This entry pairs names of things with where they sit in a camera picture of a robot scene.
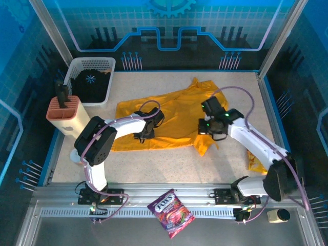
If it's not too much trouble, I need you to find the yellow t-shirt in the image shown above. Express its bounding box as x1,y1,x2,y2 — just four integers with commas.
110,77,229,157

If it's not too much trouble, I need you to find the yellow snack packet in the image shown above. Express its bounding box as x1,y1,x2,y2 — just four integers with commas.
247,150,269,175

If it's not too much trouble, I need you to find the cream knife block pink top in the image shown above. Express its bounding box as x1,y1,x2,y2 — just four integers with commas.
46,96,92,139

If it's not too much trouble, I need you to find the white perforated plastic basket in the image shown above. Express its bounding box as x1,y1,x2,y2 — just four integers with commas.
63,56,116,107

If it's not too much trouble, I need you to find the purple candy bag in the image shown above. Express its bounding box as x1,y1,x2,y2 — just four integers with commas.
147,189,195,239

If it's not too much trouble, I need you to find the beige and black tape roll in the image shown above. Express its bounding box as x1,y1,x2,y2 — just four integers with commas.
266,209,291,223

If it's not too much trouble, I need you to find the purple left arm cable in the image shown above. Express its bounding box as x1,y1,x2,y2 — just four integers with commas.
80,100,161,224

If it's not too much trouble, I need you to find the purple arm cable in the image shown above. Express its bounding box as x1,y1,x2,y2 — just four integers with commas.
212,86,312,224
80,100,161,224

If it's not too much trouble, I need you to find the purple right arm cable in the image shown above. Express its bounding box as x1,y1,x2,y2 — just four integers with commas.
212,86,312,224

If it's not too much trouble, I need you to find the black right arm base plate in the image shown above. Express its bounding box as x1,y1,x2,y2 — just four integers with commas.
214,188,261,206

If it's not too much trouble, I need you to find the aluminium base frame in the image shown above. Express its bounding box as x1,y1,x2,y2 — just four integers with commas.
15,182,325,246

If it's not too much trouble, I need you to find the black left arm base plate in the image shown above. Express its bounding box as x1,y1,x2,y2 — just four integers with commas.
78,188,125,206

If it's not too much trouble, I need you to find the black cable connector box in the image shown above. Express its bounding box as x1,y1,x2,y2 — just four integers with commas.
234,204,253,223
89,202,108,224

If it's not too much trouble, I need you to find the black knife handle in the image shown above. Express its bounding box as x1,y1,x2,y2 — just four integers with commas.
54,78,70,110

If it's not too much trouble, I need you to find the slotted grey cable duct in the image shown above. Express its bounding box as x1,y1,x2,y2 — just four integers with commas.
40,207,238,219

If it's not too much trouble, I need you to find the aluminium frame post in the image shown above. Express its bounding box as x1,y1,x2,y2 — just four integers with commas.
28,0,75,68
258,0,310,79

